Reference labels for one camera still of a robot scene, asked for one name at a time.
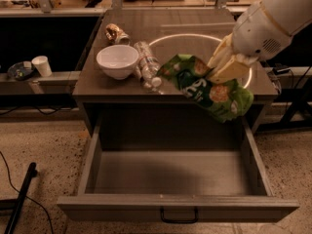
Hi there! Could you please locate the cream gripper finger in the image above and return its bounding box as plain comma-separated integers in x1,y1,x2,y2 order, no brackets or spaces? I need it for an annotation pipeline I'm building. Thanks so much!
208,48,227,68
207,58,250,84

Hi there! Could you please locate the green rice chip bag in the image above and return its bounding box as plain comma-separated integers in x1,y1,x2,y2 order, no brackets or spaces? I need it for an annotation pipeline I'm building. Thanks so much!
158,54,254,123

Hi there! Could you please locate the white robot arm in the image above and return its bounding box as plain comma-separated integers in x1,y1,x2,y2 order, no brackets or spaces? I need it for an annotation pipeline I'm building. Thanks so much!
207,0,312,84

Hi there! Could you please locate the open grey top drawer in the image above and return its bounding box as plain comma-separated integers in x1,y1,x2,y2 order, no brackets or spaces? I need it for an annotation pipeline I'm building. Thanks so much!
58,106,298,222

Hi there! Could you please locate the clear plastic water bottle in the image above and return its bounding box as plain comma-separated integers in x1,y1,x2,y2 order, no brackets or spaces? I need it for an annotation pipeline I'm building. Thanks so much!
134,41,162,92

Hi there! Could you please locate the white bowl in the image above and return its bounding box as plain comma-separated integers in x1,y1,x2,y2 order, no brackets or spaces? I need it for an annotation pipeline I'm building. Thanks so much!
97,45,138,80

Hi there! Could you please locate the grey cabinet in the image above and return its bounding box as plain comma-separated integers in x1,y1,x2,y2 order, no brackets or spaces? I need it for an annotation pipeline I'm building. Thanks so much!
72,7,279,135

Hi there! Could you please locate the white paper cup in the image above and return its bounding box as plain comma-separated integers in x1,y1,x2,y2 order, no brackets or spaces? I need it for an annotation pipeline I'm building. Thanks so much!
31,56,52,77

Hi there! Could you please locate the dark round dish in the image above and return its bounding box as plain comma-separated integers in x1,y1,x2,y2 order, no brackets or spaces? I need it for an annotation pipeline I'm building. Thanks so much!
7,61,35,81

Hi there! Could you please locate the black stand leg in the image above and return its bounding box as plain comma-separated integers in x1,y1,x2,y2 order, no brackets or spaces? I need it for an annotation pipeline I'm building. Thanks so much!
0,162,37,234

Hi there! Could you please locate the black drawer handle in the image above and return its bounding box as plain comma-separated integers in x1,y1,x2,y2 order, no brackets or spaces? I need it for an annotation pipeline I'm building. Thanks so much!
160,208,199,224

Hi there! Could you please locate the black floor cable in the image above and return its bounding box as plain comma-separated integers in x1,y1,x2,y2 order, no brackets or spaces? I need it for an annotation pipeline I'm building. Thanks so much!
0,149,55,234

